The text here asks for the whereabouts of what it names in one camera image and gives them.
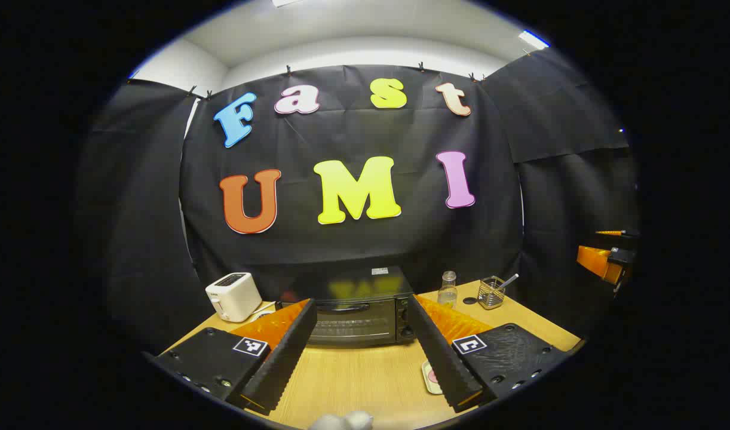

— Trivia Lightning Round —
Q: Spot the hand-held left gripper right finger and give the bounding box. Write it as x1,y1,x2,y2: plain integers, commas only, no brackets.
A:
408,293,572,414

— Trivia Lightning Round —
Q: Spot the clear bottle with yellow print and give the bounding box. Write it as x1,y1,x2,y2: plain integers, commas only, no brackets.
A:
438,271,459,309

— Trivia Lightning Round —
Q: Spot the black electric oven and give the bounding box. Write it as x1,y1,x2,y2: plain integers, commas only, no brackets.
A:
275,266,416,348

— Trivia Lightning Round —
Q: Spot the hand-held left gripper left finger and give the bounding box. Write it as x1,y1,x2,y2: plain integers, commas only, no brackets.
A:
150,299,318,417

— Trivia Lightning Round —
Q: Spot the wire mesh holder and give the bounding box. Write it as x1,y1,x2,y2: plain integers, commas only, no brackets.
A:
477,276,507,310

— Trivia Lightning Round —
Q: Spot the cream rectangular plate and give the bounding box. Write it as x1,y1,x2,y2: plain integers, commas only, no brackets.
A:
422,360,443,396

